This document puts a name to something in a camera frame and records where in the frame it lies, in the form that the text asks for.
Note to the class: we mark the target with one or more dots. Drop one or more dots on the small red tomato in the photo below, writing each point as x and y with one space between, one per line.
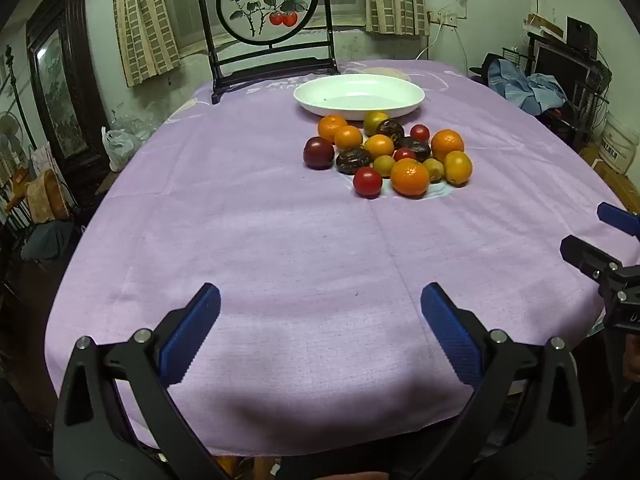
404 154
420 132

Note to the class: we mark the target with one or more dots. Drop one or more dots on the white wall socket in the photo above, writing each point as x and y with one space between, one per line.
444 17

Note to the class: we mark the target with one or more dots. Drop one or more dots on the dark red plum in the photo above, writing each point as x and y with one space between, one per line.
319 152

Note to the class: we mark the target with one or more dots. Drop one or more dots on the round painted table screen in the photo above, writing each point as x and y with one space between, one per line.
267 5

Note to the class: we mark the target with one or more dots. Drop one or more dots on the dark framed mirror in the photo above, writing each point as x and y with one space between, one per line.
60 75

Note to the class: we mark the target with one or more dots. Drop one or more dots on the white standing fan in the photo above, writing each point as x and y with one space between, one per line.
11 135

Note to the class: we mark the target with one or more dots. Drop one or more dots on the oval yellow-orange citrus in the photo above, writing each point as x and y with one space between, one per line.
458 167

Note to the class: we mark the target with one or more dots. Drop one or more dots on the black speaker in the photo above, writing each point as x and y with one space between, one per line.
581 31

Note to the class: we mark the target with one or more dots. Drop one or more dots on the yellow-green plum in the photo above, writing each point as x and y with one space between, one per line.
435 170
374 120
384 165

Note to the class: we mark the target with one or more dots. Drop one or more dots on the white oval plate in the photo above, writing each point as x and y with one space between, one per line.
357 97

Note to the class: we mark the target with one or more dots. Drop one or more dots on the purple tablecloth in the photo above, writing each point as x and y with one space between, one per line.
280 260

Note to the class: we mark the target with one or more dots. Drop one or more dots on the cardboard box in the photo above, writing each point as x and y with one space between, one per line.
607 175

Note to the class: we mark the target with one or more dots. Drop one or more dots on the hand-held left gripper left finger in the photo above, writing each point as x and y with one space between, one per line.
192 332

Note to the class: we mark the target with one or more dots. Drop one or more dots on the white plastic bag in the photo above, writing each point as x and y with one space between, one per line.
120 147

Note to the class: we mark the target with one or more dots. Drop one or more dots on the black monitor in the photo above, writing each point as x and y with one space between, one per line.
562 65

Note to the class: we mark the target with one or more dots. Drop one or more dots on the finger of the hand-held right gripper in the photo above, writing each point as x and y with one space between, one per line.
617 217
585 255

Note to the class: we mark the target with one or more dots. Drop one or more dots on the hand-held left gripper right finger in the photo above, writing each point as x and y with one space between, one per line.
450 335

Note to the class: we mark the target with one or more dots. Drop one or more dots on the large orange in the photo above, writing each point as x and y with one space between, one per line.
410 176

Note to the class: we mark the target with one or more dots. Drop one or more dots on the white bucket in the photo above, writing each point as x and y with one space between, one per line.
619 140

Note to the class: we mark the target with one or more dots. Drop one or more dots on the blue cloth pile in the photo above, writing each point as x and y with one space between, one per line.
530 87

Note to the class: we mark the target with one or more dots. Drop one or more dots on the large red tomato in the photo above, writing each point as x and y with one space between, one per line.
367 181

